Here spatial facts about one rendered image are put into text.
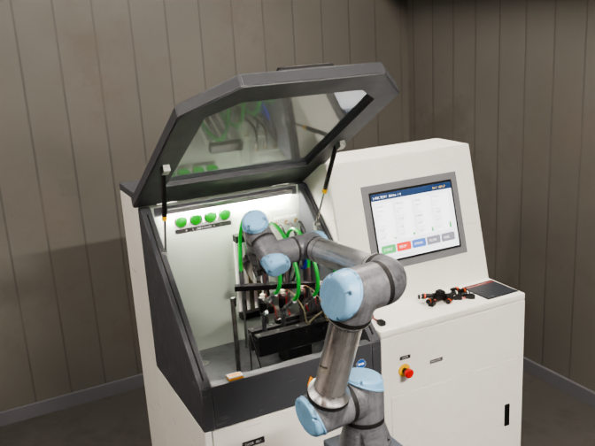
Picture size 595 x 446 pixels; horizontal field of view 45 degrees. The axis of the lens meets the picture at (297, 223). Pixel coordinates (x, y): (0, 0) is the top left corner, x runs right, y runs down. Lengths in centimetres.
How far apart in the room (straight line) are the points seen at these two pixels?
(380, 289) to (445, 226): 139
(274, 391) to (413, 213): 96
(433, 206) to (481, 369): 69
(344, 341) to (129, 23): 276
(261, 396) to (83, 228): 200
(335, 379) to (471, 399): 127
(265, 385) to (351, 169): 92
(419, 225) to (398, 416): 77
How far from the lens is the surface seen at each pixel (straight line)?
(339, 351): 182
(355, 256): 190
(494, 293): 305
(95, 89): 413
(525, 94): 421
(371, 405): 206
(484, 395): 312
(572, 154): 402
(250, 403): 253
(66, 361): 444
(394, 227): 294
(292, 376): 256
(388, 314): 283
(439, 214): 307
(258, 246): 204
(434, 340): 284
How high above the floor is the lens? 209
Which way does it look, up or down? 15 degrees down
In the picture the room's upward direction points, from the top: 3 degrees counter-clockwise
